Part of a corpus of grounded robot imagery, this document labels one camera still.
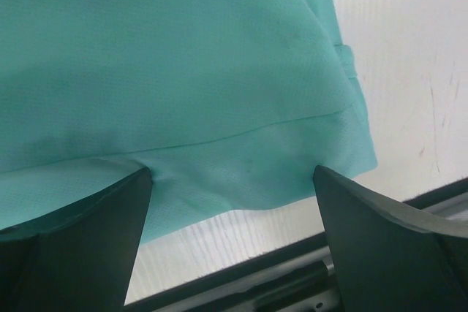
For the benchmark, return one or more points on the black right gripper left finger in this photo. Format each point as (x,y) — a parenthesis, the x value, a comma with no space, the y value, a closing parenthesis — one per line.
(79,257)

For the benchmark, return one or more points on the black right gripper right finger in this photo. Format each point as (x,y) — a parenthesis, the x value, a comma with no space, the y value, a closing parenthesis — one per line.
(387,255)

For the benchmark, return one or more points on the teal t shirt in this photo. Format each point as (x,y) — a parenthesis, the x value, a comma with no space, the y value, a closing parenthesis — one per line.
(230,103)

